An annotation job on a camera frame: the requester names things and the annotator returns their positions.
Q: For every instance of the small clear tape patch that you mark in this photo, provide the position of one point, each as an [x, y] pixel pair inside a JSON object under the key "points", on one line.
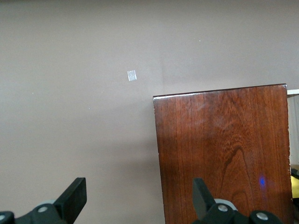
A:
{"points": [[132, 75]]}

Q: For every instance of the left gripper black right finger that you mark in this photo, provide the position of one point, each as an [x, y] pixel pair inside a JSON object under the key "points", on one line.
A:
{"points": [[201, 198]]}

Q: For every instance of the wooden drawer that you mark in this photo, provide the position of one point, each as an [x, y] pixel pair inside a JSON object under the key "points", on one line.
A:
{"points": [[294, 91]]}

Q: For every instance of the yellow block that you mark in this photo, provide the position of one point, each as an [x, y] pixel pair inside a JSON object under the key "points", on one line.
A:
{"points": [[295, 189]]}

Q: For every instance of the dark red wooden cabinet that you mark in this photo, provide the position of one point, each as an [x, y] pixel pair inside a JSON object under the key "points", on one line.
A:
{"points": [[222, 140]]}

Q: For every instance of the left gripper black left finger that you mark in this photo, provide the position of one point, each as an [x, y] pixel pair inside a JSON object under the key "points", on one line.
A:
{"points": [[72, 200]]}

